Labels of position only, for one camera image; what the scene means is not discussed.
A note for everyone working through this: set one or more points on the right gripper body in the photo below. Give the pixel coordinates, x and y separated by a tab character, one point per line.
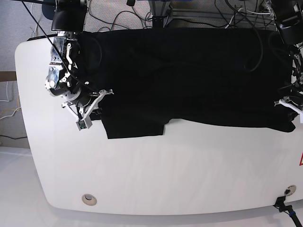
82	105

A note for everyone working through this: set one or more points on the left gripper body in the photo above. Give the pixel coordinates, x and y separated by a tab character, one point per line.
294	103

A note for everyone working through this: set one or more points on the black T-shirt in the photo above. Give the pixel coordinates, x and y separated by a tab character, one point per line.
222	77

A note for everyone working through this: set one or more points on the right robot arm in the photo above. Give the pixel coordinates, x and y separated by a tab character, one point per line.
75	60

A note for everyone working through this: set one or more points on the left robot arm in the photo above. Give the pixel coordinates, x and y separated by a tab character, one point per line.
288	18

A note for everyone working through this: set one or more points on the red warning triangle sticker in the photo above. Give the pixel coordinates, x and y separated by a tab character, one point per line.
301	160

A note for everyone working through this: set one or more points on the black flat bar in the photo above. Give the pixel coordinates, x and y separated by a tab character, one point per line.
40	37

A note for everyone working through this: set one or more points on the silver table grommet left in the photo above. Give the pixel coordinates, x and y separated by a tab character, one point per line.
89	200

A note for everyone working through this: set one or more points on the silver table grommet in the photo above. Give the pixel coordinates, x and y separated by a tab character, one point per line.
290	190
89	200

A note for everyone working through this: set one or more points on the silver table grommet right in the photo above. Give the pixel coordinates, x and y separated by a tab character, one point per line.
290	190

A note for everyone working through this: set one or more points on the round dark stand base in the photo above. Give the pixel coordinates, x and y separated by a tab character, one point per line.
48	9

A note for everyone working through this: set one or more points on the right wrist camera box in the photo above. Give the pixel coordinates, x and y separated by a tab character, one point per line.
84	123

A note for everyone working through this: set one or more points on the black clamp with cable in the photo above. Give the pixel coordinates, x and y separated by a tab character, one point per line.
288	209

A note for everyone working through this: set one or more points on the metal frame post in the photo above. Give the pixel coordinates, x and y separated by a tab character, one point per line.
160	11

